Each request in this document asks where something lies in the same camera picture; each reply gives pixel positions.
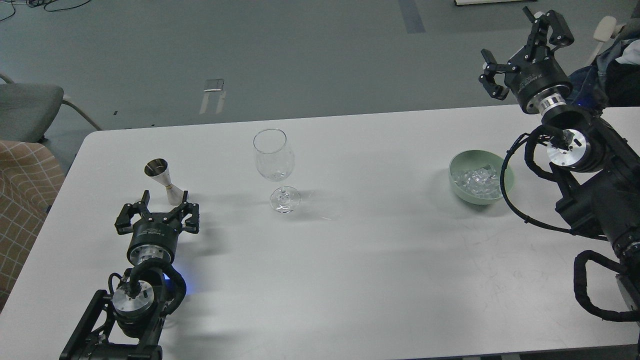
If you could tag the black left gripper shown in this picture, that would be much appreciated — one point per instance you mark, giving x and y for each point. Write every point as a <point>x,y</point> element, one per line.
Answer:
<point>156,235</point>

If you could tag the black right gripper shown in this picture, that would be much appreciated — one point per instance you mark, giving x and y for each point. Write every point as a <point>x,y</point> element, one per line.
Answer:
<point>533,69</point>

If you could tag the steel double jigger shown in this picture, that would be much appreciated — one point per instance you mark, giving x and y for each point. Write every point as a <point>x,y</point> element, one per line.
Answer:
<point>158,170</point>

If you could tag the clear ice cubes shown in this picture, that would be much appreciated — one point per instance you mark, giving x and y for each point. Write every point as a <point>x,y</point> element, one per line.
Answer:
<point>481,183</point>

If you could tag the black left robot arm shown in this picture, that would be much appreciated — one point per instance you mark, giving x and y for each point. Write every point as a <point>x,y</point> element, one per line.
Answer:
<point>125,321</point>

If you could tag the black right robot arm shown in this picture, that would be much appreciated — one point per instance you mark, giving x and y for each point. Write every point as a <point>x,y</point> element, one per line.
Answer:
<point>595,168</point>

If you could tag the clear wine glass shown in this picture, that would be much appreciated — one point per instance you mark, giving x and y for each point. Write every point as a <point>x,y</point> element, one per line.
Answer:
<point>274,160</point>

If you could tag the grey office chair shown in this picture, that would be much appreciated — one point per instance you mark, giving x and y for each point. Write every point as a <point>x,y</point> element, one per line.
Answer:
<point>607,28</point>

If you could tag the person in white shirt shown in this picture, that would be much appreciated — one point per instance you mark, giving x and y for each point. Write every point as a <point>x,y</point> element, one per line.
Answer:
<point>611,80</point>

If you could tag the green bowl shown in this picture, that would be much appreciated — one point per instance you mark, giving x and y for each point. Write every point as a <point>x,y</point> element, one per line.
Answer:
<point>472,159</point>

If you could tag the metal floor plate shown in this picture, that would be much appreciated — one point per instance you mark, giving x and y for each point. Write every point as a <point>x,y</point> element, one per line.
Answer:
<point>213,96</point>

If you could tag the grey chair left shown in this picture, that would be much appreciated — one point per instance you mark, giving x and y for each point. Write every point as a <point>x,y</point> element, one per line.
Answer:
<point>27,110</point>

